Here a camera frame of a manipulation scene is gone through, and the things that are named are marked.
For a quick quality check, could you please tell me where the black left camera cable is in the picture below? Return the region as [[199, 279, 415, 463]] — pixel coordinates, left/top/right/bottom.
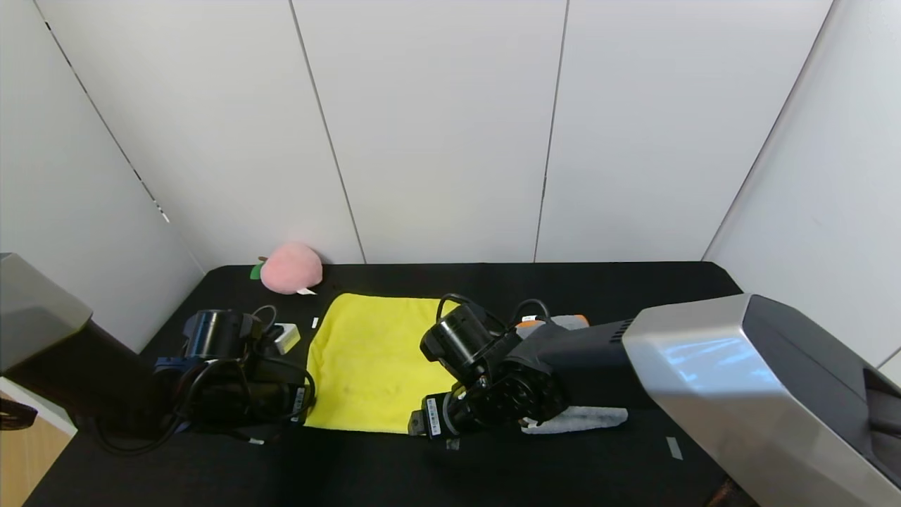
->
[[92, 304, 316, 457]]

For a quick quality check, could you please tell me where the black right camera cable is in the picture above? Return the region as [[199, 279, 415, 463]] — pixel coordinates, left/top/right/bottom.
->
[[436, 293, 553, 332]]

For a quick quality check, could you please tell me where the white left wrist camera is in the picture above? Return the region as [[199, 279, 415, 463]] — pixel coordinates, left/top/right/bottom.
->
[[271, 323, 302, 355]]

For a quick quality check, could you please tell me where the grey towel with orange marks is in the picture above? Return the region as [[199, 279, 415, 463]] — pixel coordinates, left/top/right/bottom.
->
[[516, 314, 629, 435]]

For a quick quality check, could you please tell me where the yellow microfibre towel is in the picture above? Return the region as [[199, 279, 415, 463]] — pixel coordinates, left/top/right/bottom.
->
[[304, 293, 462, 434]]

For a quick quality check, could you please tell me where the white baseboard strip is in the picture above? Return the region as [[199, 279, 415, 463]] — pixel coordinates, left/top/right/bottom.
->
[[0, 377, 80, 437]]

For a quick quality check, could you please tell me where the pink plush peach toy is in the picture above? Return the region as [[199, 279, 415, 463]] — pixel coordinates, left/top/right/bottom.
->
[[250, 243, 325, 296]]

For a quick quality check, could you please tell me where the black camera cable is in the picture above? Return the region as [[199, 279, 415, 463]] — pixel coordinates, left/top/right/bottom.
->
[[92, 304, 316, 457], [436, 293, 553, 332]]

